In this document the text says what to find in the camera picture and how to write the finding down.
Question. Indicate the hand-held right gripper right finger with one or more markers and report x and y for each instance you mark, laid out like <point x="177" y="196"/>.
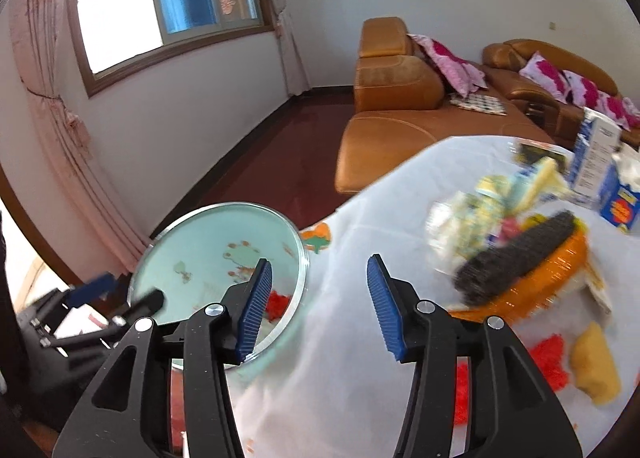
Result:
<point x="384" y="310"/>

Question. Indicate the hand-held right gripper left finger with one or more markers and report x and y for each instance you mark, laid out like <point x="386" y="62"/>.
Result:
<point x="254" y="310"/>

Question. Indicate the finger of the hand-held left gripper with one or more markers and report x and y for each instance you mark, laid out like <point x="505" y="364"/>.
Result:
<point x="92" y="288"/>
<point x="145" y="303"/>

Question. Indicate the light blue trash bin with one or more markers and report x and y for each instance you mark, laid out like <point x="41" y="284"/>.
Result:
<point x="210" y="248"/>

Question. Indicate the black foam net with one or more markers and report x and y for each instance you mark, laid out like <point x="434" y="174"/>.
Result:
<point x="515" y="255"/>

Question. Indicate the pink plastic bag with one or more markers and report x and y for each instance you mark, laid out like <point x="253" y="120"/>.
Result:
<point x="510" y="229"/>

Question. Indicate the orange wrapper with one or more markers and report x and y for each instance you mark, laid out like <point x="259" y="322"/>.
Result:
<point x="550" y="280"/>

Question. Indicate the yellow sponge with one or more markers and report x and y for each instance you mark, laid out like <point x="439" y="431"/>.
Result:
<point x="595" y="368"/>

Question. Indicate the white printed tablecloth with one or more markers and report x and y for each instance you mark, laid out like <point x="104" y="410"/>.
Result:
<point x="330" y="388"/>

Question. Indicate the clear printed plastic bag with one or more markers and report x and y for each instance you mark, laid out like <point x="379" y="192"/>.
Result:
<point x="465" y="223"/>

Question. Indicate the long pink curtain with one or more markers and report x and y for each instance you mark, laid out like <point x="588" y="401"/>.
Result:
<point x="60" y="128"/>

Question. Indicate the orange leather chaise sofa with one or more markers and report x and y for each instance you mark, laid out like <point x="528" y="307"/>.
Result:
<point x="400" y="138"/>

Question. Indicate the yellow crumpled wrapper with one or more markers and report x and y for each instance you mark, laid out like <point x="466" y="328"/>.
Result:
<point x="542" y="176"/>

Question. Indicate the dark green packet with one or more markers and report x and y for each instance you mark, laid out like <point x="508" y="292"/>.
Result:
<point x="537" y="151"/>

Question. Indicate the checkered cloth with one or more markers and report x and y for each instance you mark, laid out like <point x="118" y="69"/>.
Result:
<point x="477" y="103"/>

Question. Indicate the pink floral pillow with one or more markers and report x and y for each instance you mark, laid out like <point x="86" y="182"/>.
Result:
<point x="590" y="93"/>
<point x="545" y="73"/>
<point x="627" y="113"/>
<point x="450" y="63"/>

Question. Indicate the blue box with orange print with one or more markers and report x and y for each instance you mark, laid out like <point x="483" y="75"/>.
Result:
<point x="620" y="208"/>

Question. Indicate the tied white curtain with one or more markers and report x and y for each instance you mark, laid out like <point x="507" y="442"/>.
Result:
<point x="290" y="48"/>

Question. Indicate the blue and white carton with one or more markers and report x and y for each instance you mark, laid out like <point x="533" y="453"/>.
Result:
<point x="595" y="148"/>

